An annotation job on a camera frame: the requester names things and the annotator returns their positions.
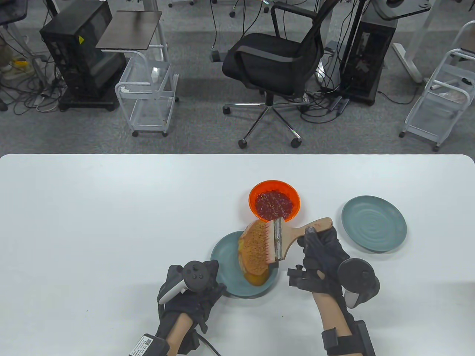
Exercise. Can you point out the person's left forearm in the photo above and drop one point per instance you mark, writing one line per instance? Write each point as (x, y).
(178, 333)

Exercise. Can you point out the toasted bread slice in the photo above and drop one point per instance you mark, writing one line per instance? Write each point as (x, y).
(252, 252)

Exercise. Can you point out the teal round plate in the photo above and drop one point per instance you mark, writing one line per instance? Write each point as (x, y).
(373, 224)
(222, 259)

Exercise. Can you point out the person's right hand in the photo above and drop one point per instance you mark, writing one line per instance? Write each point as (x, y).
(323, 259)

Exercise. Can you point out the dark grey desk top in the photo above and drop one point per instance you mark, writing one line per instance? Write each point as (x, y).
(11, 11)
(400, 11)

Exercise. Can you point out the small brown side table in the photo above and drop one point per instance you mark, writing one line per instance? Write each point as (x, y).
(130, 29)

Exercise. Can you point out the small white bottle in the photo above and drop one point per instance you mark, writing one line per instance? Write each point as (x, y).
(155, 75)

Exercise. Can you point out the white desk leg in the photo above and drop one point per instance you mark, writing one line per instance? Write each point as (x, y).
(408, 63)

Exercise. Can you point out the person's left hand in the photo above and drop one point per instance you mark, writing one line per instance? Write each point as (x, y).
(196, 300)

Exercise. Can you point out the black office chair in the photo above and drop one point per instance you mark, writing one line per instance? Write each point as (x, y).
(267, 63)

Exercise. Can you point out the black power strip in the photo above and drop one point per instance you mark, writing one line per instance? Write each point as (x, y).
(338, 104)

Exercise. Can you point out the orange plastic bowl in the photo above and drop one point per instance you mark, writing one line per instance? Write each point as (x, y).
(256, 189)

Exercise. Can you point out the wooden brush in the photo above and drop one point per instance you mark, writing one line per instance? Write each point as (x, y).
(293, 233)

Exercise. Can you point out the black and white handheld controller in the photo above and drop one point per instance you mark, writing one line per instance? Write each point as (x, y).
(356, 272)
(195, 274)

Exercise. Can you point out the black computer tower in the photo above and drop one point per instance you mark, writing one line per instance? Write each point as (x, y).
(74, 48)
(367, 55)

